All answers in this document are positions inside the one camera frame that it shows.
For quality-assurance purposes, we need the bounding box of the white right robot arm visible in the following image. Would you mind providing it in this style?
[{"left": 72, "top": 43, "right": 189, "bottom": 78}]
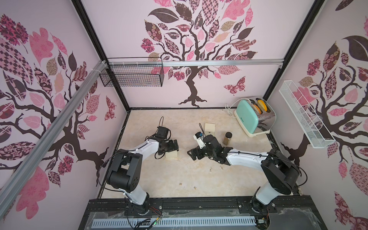
[{"left": 187, "top": 132, "right": 301, "bottom": 209}]

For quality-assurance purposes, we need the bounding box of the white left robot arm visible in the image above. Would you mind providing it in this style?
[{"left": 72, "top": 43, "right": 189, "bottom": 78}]
[{"left": 106, "top": 139, "right": 179, "bottom": 206}]

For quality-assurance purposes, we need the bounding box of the small cream square box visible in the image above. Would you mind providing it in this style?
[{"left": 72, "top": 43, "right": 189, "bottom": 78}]
[{"left": 204, "top": 123, "right": 216, "bottom": 135}]

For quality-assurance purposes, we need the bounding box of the brown spice jar black lid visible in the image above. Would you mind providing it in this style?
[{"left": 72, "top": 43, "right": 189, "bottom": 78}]
[{"left": 222, "top": 132, "right": 232, "bottom": 146}]

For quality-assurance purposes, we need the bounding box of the mint green toaster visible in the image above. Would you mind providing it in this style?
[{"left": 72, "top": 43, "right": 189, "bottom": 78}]
[{"left": 234, "top": 97, "right": 277, "bottom": 138}]

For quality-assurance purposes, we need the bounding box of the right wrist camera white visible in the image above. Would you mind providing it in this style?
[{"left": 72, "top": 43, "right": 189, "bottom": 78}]
[{"left": 193, "top": 132, "right": 206, "bottom": 149}]

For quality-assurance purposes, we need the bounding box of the white toaster cable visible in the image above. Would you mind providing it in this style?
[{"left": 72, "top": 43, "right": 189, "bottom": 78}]
[{"left": 224, "top": 103, "right": 239, "bottom": 119}]

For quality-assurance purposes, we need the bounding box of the white slotted cable duct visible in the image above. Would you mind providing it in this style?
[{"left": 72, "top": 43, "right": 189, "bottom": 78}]
[{"left": 91, "top": 216, "right": 256, "bottom": 230}]

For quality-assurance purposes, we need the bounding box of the black wire basket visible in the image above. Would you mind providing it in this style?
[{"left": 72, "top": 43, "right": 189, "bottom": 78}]
[{"left": 100, "top": 57, "right": 164, "bottom": 87}]

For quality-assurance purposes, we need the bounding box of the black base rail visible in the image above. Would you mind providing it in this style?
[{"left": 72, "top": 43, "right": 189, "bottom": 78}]
[{"left": 83, "top": 195, "right": 317, "bottom": 219}]

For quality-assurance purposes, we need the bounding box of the aluminium rail back wall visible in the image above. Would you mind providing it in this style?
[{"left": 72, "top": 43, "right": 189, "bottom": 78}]
[{"left": 109, "top": 59, "right": 284, "bottom": 67}]

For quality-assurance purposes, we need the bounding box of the aluminium rail wall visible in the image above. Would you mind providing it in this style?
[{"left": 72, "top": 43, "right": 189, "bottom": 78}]
[
  {"left": 1, "top": 60, "right": 107, "bottom": 218},
  {"left": 109, "top": 59, "right": 284, "bottom": 67}
]

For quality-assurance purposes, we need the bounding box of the white wire shelf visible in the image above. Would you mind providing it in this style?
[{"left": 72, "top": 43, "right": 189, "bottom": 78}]
[{"left": 279, "top": 80, "right": 336, "bottom": 149}]

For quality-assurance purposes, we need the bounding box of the aluminium rail left wall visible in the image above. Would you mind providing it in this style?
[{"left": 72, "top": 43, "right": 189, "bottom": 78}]
[{"left": 1, "top": 60, "right": 107, "bottom": 218}]

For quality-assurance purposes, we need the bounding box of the black corner frame post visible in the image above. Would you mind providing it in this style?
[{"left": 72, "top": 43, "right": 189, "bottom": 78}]
[{"left": 71, "top": 0, "right": 131, "bottom": 112}]

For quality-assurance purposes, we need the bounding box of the black right corner post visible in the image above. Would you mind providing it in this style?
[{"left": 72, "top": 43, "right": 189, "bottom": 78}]
[{"left": 264, "top": 0, "right": 326, "bottom": 100}]

